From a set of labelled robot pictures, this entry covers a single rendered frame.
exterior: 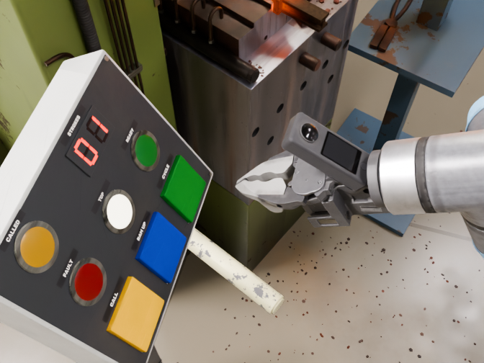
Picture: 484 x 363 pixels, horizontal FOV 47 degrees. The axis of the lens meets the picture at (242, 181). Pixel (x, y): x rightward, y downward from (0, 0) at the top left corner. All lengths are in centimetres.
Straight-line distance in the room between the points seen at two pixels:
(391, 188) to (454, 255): 138
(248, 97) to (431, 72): 54
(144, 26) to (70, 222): 50
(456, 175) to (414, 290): 131
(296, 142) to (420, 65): 86
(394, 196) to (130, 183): 34
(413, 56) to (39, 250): 109
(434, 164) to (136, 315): 41
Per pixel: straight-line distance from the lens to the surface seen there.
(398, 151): 67
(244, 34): 109
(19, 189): 67
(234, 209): 153
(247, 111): 114
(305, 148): 66
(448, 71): 149
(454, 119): 236
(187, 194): 84
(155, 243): 78
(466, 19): 164
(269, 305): 116
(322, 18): 109
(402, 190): 66
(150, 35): 111
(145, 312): 77
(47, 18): 93
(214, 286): 186
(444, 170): 64
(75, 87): 74
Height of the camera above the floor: 172
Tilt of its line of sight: 58 degrees down
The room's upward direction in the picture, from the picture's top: straight up
